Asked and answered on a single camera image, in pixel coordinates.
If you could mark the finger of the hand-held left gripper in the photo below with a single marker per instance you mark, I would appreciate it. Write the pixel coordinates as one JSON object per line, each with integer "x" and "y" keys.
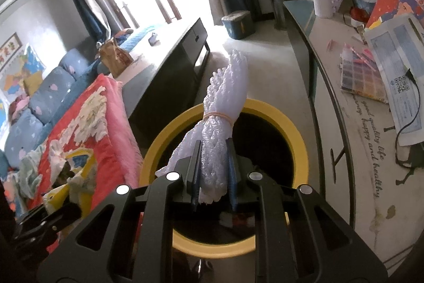
{"x": 68, "y": 215}

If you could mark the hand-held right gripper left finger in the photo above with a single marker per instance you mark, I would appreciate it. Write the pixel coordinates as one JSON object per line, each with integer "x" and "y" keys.
{"x": 198, "y": 170}

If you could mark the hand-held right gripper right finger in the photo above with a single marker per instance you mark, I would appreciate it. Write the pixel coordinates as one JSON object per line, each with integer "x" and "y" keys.
{"x": 232, "y": 177}

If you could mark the yellow snack wrapper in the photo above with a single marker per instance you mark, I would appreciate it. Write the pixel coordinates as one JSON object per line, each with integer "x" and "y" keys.
{"x": 59, "y": 195}

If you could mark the yellow trash bin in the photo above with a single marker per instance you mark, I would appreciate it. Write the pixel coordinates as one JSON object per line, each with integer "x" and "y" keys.
{"x": 265, "y": 117}

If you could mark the white foam net bundle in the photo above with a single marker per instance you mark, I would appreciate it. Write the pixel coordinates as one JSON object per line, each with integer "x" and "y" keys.
{"x": 222, "y": 94}

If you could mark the light patterned cloth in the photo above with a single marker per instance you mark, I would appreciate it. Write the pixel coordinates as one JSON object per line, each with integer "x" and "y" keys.
{"x": 33, "y": 170}

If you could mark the red floral blanket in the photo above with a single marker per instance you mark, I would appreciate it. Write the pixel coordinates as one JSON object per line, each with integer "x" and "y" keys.
{"x": 96, "y": 124}

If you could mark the dark wooden coffee table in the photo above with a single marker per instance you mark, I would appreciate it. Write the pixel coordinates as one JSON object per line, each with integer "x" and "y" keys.
{"x": 165, "y": 70}

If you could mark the pink plush toy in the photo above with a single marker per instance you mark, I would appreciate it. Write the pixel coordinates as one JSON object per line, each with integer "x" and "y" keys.
{"x": 19, "y": 107}

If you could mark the world map poster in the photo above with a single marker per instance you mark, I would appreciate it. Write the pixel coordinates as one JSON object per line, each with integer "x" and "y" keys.
{"x": 2, "y": 112}

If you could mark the blue patterned sofa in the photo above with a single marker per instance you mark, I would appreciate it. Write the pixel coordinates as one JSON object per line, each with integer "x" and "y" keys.
{"x": 49, "y": 94}

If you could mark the television cabinet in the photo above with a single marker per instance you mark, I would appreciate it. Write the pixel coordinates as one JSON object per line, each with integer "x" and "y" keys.
{"x": 351, "y": 143}

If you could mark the yellow pillow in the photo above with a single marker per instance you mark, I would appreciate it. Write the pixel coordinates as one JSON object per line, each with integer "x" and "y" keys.
{"x": 33, "y": 83}

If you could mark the small blue object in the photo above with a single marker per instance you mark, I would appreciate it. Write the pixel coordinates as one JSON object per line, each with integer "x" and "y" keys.
{"x": 153, "y": 38}

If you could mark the brown paper bag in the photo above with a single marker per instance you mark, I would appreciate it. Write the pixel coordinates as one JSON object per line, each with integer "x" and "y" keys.
{"x": 116, "y": 57}

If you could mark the blue storage box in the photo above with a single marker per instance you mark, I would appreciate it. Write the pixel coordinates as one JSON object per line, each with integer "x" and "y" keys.
{"x": 238, "y": 24}

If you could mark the country map poster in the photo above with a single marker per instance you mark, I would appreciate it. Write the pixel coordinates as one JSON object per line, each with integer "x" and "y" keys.
{"x": 25, "y": 66}

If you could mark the colourful bead organiser box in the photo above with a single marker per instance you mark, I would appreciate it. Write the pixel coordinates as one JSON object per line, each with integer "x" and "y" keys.
{"x": 362, "y": 77}

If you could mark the framed embroidery picture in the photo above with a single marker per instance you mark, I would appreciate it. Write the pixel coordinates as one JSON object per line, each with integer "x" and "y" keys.
{"x": 10, "y": 51}

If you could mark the dark blue curtain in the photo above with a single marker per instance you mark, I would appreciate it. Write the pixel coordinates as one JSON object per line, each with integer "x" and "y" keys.
{"x": 86, "y": 4}

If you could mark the white printed paper sheet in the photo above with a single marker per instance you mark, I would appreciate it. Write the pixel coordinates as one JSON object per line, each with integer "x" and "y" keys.
{"x": 387, "y": 51}

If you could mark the red canvas painting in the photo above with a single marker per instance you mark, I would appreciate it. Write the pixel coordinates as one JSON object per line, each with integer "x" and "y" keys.
{"x": 394, "y": 1}

